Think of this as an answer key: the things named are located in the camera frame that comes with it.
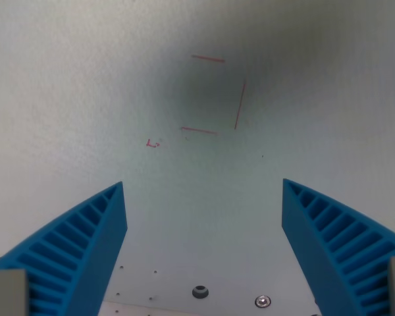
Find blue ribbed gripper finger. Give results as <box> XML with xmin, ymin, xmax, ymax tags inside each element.
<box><xmin>0</xmin><ymin>181</ymin><xmax>128</xmax><ymax>316</ymax></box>
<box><xmin>281</xmin><ymin>178</ymin><xmax>395</xmax><ymax>316</ymax></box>

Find red marker line markings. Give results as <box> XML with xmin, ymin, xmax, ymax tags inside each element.
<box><xmin>145</xmin><ymin>54</ymin><xmax>246</xmax><ymax>149</ymax></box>

